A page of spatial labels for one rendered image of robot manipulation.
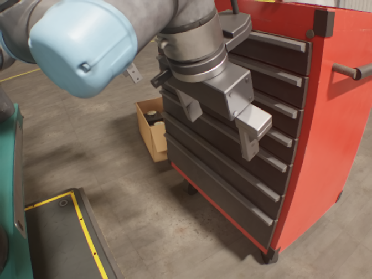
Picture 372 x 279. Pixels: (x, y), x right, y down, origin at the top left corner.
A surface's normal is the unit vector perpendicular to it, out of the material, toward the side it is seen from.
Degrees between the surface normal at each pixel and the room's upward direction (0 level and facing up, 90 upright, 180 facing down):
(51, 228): 0
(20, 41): 96
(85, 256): 0
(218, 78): 25
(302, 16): 90
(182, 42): 112
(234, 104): 98
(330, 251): 0
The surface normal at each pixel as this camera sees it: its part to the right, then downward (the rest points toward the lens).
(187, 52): -0.12, 0.81
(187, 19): 0.21, 0.75
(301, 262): -0.05, -0.85
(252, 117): -0.28, -0.58
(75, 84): -0.50, 0.77
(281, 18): -0.84, 0.32
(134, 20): 0.79, 0.18
